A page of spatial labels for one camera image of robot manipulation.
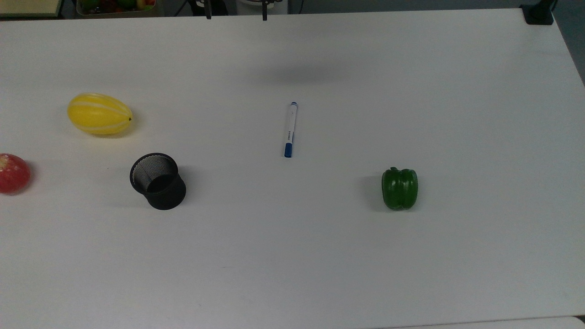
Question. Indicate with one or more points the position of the black mesh pen cup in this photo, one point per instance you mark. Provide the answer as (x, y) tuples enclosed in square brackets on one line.
[(164, 192)]

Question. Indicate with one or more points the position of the black clamp stand base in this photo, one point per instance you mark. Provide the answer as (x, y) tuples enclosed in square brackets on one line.
[(538, 14)]

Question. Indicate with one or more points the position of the green bell pepper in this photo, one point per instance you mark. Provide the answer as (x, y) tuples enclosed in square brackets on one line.
[(400, 189)]

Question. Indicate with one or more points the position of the yellow striped melon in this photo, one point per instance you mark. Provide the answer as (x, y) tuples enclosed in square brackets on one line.
[(98, 114)]

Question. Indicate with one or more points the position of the beige board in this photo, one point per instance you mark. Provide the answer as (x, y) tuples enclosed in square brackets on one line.
[(27, 6)]

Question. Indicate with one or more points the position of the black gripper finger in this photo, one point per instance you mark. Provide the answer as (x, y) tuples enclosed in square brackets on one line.
[(208, 9), (264, 10)]

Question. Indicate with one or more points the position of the clear box of fruit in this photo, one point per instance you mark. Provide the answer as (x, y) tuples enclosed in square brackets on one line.
[(114, 6)]

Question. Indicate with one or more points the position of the white marker with blue cap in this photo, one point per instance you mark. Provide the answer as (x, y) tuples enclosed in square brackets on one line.
[(290, 129)]

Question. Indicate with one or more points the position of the red apple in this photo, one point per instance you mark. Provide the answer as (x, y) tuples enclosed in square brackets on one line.
[(13, 174)]

